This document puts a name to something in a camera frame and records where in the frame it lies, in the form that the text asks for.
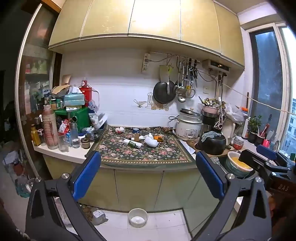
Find white rice cooker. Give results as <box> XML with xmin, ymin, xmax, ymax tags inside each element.
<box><xmin>173</xmin><ymin>108</ymin><xmax>203</xmax><ymax>141</ymax></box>

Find teal plastic bag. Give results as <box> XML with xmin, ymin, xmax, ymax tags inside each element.
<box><xmin>15</xmin><ymin>175</ymin><xmax>33</xmax><ymax>198</ymax></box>

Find green ceramic bowl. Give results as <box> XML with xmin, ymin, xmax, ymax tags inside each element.
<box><xmin>225</xmin><ymin>151</ymin><xmax>254</xmax><ymax>178</ymax></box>

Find window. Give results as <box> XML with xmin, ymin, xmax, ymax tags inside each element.
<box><xmin>248</xmin><ymin>23</ymin><xmax>296</xmax><ymax>158</ymax></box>

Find pink thermos flask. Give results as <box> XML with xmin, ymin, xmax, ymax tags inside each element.
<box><xmin>42</xmin><ymin>104</ymin><xmax>60</xmax><ymax>150</ymax></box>

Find person's right hand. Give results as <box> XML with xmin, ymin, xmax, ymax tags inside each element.
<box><xmin>269</xmin><ymin>197</ymin><xmax>296</xmax><ymax>232</ymax></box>

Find clear glass bottle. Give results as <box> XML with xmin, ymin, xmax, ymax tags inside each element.
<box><xmin>69</xmin><ymin>117</ymin><xmax>81</xmax><ymax>149</ymax></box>

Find red and white bowl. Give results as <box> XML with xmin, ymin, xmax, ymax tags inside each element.
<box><xmin>232</xmin><ymin>136</ymin><xmax>245</xmax><ymax>150</ymax></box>

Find glass tumbler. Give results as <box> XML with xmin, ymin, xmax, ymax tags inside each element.
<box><xmin>58</xmin><ymin>134</ymin><xmax>70</xmax><ymax>153</ymax></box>

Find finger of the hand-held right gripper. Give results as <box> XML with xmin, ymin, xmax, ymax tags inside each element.
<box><xmin>239</xmin><ymin>149</ymin><xmax>277</xmax><ymax>171</ymax></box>
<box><xmin>256</xmin><ymin>144</ymin><xmax>294</xmax><ymax>166</ymax></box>

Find dark utensil cup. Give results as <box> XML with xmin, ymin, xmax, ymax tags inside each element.
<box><xmin>255</xmin><ymin>124</ymin><xmax>270</xmax><ymax>146</ymax></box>

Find white floor bowl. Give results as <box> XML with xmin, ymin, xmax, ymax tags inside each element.
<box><xmin>128</xmin><ymin>208</ymin><xmax>148</xmax><ymax>228</ymax></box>

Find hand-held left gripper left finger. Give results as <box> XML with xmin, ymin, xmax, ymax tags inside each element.
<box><xmin>25</xmin><ymin>151</ymin><xmax>107</xmax><ymax>241</ymax></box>

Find green box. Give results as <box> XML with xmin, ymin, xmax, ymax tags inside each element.
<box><xmin>54</xmin><ymin>107</ymin><xmax>92</xmax><ymax>130</ymax></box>

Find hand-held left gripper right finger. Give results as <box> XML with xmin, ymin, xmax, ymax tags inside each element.
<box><xmin>195</xmin><ymin>151</ymin><xmax>272</xmax><ymax>241</ymax></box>

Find floral table cloth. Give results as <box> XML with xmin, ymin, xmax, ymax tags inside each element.
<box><xmin>84</xmin><ymin>125</ymin><xmax>197</xmax><ymax>163</ymax></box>

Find white wall appliance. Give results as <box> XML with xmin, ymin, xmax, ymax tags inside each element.
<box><xmin>202</xmin><ymin>59</ymin><xmax>232</xmax><ymax>72</ymax></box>

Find grey floor sack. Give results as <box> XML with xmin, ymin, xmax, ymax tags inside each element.
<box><xmin>89</xmin><ymin>207</ymin><xmax>108</xmax><ymax>226</ymax></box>

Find yellow wall cabinet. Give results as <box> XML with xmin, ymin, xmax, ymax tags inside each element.
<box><xmin>48</xmin><ymin>0</ymin><xmax>245</xmax><ymax>69</ymax></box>

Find clear plastic bag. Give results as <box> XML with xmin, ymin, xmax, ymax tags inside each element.
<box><xmin>224</xmin><ymin>103</ymin><xmax>245</xmax><ymax>123</ymax></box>

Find scissors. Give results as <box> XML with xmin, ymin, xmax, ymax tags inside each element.
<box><xmin>191</xmin><ymin>60</ymin><xmax>198</xmax><ymax>87</ymax></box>

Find black wok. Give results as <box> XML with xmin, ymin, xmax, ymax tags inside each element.
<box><xmin>153</xmin><ymin>81</ymin><xmax>176</xmax><ymax>104</ymax></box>

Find white power strip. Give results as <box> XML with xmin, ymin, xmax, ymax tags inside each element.
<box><xmin>142</xmin><ymin>53</ymin><xmax>151</xmax><ymax>73</ymax></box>

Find green glass bottle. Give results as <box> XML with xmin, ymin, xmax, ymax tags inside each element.
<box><xmin>122</xmin><ymin>138</ymin><xmax>144</xmax><ymax>149</ymax></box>

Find white jug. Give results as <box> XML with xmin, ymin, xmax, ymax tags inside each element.
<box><xmin>221</xmin><ymin>117</ymin><xmax>236</xmax><ymax>146</ymax></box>

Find potted plant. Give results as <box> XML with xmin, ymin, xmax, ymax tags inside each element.
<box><xmin>247</xmin><ymin>115</ymin><xmax>263</xmax><ymax>143</ymax></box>

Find clothes line rope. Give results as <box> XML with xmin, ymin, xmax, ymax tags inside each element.
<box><xmin>196</xmin><ymin>70</ymin><xmax>296</xmax><ymax>115</ymax></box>

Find grey dish cloth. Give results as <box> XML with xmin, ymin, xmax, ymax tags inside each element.
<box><xmin>201</xmin><ymin>131</ymin><xmax>222</xmax><ymax>142</ymax></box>

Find brown paper bag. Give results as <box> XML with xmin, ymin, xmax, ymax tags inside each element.
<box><xmin>51</xmin><ymin>85</ymin><xmax>71</xmax><ymax>96</ymax></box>

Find red canister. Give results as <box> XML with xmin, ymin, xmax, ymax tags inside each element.
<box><xmin>79</xmin><ymin>80</ymin><xmax>93</xmax><ymax>107</ymax></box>

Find glass door cupboard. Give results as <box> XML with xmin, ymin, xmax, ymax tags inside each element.
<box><xmin>15</xmin><ymin>3</ymin><xmax>63</xmax><ymax>181</ymax></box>

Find yellow oil bottle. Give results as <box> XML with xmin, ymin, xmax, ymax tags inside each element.
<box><xmin>31</xmin><ymin>125</ymin><xmax>41</xmax><ymax>147</ymax></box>

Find kitchen knife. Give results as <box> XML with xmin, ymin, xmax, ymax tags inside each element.
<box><xmin>180</xmin><ymin>140</ymin><xmax>196</xmax><ymax>155</ymax></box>

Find steel ladle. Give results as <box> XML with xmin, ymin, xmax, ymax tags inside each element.
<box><xmin>174</xmin><ymin>61</ymin><xmax>185</xmax><ymax>96</ymax></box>
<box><xmin>177</xmin><ymin>62</ymin><xmax>187</xmax><ymax>103</ymax></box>

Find black cooking pot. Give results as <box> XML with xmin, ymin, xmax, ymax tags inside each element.
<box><xmin>195</xmin><ymin>131</ymin><xmax>227</xmax><ymax>156</ymax></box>

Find white tissue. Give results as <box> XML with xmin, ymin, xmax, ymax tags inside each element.
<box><xmin>144</xmin><ymin>133</ymin><xmax>159</xmax><ymax>147</ymax></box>

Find pink pot with utensils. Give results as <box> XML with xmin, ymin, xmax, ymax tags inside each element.
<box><xmin>198</xmin><ymin>97</ymin><xmax>226</xmax><ymax>117</ymax></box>

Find teal tissue box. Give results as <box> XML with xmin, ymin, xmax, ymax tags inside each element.
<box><xmin>63</xmin><ymin>93</ymin><xmax>86</xmax><ymax>107</ymax></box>

